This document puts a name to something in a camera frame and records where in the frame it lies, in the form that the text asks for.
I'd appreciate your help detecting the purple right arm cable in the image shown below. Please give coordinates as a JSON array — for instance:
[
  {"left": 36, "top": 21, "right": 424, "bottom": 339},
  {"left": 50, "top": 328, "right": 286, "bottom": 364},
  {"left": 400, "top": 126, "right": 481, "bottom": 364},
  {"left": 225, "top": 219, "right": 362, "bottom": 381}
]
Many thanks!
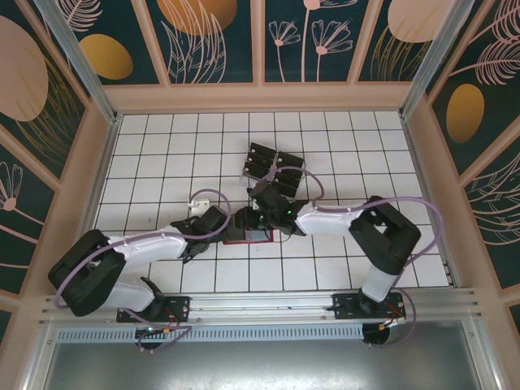
[{"left": 263, "top": 168, "right": 444, "bottom": 350}]

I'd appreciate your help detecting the clear acrylic card stand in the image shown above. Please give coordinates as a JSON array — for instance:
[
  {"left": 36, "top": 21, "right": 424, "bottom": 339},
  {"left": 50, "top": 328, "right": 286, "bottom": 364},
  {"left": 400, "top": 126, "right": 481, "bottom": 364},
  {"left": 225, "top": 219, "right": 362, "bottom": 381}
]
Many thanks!
[{"left": 240, "top": 141, "right": 306, "bottom": 200}]

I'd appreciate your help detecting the aluminium front rail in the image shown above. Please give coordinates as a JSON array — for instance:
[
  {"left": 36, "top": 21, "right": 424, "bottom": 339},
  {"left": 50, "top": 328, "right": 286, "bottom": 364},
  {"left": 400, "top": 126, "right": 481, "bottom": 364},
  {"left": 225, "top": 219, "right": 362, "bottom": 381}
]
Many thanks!
[{"left": 38, "top": 287, "right": 484, "bottom": 326}]

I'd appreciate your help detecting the red leather card holder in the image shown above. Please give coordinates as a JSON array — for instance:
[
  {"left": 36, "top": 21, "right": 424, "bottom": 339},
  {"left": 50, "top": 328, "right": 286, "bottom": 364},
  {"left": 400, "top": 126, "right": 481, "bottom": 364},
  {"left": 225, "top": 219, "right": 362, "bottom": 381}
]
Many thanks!
[{"left": 222, "top": 227, "right": 275, "bottom": 246}]

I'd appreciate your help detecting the grey slotted cable duct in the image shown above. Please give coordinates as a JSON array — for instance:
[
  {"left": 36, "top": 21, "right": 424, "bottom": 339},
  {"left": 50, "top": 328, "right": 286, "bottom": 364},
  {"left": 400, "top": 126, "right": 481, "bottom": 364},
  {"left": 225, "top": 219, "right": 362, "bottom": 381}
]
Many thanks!
[{"left": 54, "top": 323, "right": 366, "bottom": 343}]

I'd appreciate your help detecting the black round cable port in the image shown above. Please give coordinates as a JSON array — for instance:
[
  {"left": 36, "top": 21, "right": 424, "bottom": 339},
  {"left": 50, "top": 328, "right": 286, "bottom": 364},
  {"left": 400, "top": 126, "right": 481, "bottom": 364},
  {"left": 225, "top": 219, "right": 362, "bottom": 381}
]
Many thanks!
[
  {"left": 362, "top": 324, "right": 393, "bottom": 349},
  {"left": 136, "top": 332, "right": 163, "bottom": 353}
]

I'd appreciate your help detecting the red wire yellow connector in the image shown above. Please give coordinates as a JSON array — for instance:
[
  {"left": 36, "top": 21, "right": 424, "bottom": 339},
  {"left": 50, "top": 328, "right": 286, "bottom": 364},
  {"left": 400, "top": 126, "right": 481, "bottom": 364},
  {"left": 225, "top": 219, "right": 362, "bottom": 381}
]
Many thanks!
[
  {"left": 160, "top": 310, "right": 182, "bottom": 337},
  {"left": 379, "top": 302, "right": 407, "bottom": 331}
]

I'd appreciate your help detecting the grey metal sheet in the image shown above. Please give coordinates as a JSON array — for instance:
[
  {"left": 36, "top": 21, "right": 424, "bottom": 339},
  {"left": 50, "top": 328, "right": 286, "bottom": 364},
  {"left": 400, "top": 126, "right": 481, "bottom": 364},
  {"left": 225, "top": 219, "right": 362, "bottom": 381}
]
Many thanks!
[{"left": 40, "top": 320, "right": 488, "bottom": 390}]

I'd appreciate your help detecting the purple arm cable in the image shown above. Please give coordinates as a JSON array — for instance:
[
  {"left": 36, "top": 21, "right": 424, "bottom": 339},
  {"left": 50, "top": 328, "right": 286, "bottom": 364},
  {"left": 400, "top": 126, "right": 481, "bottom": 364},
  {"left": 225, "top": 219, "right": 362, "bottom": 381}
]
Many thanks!
[
  {"left": 54, "top": 188, "right": 192, "bottom": 354},
  {"left": 263, "top": 168, "right": 444, "bottom": 350}
]

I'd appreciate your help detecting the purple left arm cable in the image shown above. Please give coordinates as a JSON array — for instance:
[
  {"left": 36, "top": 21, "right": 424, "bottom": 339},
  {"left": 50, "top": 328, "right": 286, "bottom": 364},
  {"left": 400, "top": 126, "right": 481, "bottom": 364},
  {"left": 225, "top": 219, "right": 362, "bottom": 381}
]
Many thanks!
[{"left": 54, "top": 188, "right": 192, "bottom": 354}]

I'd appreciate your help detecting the aluminium corner post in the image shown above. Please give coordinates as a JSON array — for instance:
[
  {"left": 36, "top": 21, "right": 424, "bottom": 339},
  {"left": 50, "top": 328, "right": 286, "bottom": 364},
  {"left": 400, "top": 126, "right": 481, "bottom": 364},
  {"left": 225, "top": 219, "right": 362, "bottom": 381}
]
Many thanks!
[
  {"left": 400, "top": 0, "right": 484, "bottom": 119},
  {"left": 34, "top": 0, "right": 123, "bottom": 125}
]

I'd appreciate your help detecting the aluminium side rail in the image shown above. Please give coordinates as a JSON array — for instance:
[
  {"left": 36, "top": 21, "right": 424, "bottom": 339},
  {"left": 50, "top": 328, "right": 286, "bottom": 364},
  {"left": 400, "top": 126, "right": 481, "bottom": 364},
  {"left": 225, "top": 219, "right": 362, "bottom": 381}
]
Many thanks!
[
  {"left": 83, "top": 115, "right": 123, "bottom": 236},
  {"left": 400, "top": 115, "right": 464, "bottom": 289}
]

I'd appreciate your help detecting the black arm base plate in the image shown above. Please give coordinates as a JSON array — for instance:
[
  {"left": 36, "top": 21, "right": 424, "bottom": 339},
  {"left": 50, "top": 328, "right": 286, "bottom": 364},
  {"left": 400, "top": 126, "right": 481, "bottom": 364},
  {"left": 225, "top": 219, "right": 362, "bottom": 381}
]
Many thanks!
[
  {"left": 116, "top": 296, "right": 191, "bottom": 324},
  {"left": 331, "top": 292, "right": 407, "bottom": 322}
]

